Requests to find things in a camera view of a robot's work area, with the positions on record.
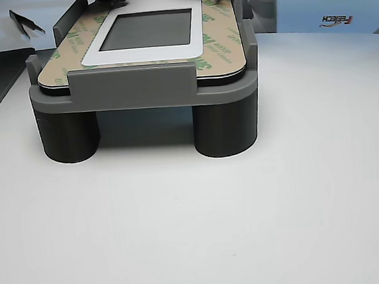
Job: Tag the black tweezers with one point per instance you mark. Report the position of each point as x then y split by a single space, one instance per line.
19 19

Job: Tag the grey plastic fixture holder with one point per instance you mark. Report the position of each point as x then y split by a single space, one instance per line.
131 84

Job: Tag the device panel with adhesive liner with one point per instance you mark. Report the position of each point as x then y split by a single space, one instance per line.
221 46

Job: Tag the white panel with grey window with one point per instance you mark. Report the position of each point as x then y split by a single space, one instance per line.
155 53

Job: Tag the dark grey cylindrical fixture leg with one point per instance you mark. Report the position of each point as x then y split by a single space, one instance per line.
69 139

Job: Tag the light blue cardboard box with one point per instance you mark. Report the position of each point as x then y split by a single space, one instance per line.
301 16

